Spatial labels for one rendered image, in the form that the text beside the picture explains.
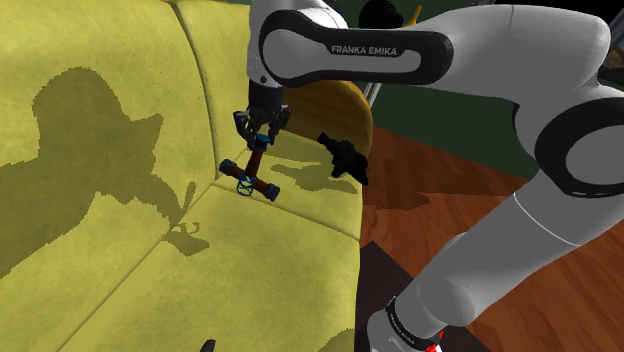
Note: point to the black angular object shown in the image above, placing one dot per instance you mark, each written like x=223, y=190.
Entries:
x=347, y=158

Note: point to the dark robot stand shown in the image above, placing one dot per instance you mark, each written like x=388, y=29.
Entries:
x=376, y=292

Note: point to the yellow sofa wooden armrest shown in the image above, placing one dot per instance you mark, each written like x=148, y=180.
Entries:
x=97, y=273

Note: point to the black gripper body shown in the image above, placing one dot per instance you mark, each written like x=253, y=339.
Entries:
x=265, y=100

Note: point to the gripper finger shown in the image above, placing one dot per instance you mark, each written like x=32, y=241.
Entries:
x=279, y=121
x=244, y=126

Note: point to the small black object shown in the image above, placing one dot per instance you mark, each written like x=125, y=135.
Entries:
x=209, y=346

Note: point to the brown tee pipe blue caps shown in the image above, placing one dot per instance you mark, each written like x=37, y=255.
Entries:
x=253, y=166

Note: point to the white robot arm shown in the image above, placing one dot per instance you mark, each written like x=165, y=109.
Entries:
x=487, y=53

